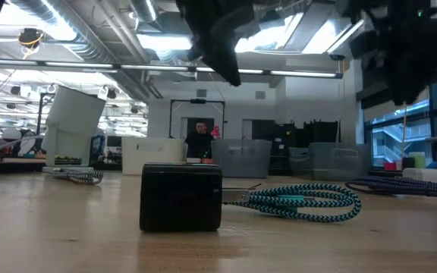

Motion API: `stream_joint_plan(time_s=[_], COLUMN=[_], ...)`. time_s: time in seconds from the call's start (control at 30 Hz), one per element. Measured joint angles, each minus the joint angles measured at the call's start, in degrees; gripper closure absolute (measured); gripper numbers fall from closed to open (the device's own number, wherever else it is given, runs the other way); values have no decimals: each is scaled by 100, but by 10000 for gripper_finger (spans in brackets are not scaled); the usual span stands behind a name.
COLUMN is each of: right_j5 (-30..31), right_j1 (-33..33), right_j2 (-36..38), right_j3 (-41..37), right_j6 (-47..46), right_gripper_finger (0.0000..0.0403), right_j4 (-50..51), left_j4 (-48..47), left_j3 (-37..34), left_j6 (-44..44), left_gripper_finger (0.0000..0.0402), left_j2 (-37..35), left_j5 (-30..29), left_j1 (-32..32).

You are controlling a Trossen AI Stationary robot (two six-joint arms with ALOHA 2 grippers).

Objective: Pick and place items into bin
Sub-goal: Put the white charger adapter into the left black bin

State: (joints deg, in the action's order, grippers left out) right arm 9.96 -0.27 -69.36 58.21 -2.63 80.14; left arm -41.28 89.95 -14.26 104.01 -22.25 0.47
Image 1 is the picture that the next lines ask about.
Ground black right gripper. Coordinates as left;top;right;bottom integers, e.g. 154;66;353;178
349;0;437;108

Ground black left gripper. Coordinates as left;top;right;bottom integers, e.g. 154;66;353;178
175;0;262;88

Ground white wall charger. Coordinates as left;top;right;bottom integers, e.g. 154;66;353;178
403;168;437;184

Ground purple braided cable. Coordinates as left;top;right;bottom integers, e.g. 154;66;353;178
344;174;437;199

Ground teal black braided cable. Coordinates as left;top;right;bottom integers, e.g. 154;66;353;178
222;183;362;224

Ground black cube charger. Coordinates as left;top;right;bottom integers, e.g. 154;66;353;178
139;162;223;233

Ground black white braided cable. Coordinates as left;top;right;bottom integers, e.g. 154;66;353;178
65;169;105;187

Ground gray translucent bin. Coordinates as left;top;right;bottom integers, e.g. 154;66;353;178
288;146;312;177
211;139;273;179
309;142;372;182

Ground white plastic bin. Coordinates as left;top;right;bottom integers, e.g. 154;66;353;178
121;136;188;176

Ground green cup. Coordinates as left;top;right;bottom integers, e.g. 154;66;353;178
408;152;427;169

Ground person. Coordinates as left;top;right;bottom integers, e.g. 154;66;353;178
184;120;215;159

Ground black storage cabinets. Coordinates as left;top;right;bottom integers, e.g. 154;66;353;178
251;119;341;176

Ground long ceiling light bar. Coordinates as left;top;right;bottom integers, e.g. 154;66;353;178
0;58;344;80

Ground yellow hanging rope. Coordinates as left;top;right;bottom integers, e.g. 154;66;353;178
401;102;409;159

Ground black camera frame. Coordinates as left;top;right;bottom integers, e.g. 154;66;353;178
168;99;227;139

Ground yellow cable coil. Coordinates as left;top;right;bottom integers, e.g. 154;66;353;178
17;27;46;49

